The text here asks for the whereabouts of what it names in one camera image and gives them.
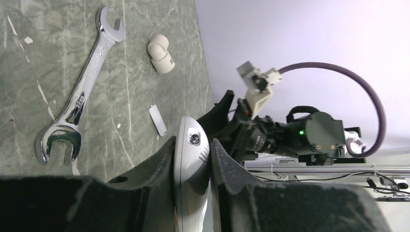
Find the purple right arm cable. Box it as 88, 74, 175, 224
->
277, 61, 387, 159

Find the white pipe elbow fitting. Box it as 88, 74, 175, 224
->
147, 34, 175, 74

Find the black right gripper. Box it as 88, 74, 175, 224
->
197, 90, 282, 162

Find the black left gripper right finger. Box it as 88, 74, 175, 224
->
210, 139, 390, 232

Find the white remote battery cover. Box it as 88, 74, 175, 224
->
148, 104, 167, 137

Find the silver combination wrench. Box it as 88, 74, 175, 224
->
34, 6, 125, 165

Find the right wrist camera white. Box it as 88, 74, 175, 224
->
236, 61, 282, 119

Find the white remote control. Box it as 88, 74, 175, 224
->
173, 116, 210, 232

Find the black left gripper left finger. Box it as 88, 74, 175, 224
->
0, 137, 176, 232

